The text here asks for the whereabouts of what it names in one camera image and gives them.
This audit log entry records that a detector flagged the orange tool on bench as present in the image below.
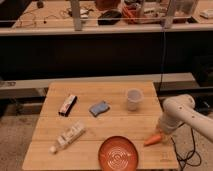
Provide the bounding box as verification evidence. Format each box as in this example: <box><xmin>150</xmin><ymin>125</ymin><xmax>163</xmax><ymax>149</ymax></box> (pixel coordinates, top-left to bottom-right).
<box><xmin>122</xmin><ymin>3</ymin><xmax>145</xmax><ymax>24</ymax></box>

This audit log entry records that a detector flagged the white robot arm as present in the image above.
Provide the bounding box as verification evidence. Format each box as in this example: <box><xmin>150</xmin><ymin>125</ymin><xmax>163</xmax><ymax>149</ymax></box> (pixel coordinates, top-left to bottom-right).
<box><xmin>157</xmin><ymin>94</ymin><xmax>213</xmax><ymax>143</ymax></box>

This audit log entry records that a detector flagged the black object on bench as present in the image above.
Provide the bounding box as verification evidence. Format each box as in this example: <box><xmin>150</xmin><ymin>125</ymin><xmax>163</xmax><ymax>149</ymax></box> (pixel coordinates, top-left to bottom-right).
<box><xmin>98</xmin><ymin>10</ymin><xmax>122</xmax><ymax>25</ymax></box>

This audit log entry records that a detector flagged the orange ribbed plate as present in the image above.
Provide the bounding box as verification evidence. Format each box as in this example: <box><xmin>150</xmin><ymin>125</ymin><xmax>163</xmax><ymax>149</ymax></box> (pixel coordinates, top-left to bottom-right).
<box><xmin>98</xmin><ymin>136</ymin><xmax>138</xmax><ymax>171</ymax></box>

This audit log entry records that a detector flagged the translucent plastic cup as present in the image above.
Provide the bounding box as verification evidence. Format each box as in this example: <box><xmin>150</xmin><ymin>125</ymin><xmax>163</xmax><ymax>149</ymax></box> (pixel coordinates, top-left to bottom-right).
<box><xmin>126</xmin><ymin>88</ymin><xmax>144</xmax><ymax>111</ymax></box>

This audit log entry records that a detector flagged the orange pepper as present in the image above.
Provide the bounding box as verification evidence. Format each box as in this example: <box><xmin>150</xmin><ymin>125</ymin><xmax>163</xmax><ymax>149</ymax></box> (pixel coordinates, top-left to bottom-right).
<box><xmin>144</xmin><ymin>134</ymin><xmax>163</xmax><ymax>146</ymax></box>

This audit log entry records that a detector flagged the right metal frame post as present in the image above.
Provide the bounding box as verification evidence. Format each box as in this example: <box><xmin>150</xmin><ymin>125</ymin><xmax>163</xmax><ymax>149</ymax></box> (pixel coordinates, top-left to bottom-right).
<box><xmin>163</xmin><ymin>0</ymin><xmax>176</xmax><ymax>29</ymax></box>

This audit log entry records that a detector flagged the metal frame post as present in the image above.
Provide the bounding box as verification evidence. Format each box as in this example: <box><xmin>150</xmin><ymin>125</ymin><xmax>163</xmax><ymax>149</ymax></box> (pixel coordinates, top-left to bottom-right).
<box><xmin>163</xmin><ymin>0</ymin><xmax>176</xmax><ymax>29</ymax></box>
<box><xmin>70</xmin><ymin>0</ymin><xmax>82</xmax><ymax>31</ymax></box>

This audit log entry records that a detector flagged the left metal frame post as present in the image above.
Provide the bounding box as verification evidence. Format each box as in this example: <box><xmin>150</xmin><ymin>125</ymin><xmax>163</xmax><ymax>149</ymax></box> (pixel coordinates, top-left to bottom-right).
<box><xmin>70</xmin><ymin>0</ymin><xmax>82</xmax><ymax>31</ymax></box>

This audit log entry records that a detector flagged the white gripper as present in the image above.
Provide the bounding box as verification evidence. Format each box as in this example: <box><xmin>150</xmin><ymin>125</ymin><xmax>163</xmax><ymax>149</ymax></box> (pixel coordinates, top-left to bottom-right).
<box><xmin>156</xmin><ymin>114</ymin><xmax>179</xmax><ymax>143</ymax></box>

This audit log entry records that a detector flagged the blue sponge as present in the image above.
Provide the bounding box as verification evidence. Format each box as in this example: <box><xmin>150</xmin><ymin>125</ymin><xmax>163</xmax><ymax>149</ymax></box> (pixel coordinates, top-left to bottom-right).
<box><xmin>89</xmin><ymin>101</ymin><xmax>110</xmax><ymax>117</ymax></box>

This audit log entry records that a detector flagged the hanging black cable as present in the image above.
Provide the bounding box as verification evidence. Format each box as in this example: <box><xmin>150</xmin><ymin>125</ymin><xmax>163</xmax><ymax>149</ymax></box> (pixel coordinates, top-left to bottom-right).
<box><xmin>157</xmin><ymin>26</ymin><xmax>167</xmax><ymax>93</ymax></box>

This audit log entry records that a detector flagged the black floor cable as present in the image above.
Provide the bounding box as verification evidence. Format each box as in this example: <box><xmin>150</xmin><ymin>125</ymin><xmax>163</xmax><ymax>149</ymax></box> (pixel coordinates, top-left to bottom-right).
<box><xmin>169</xmin><ymin>124</ymin><xmax>203</xmax><ymax>171</ymax></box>

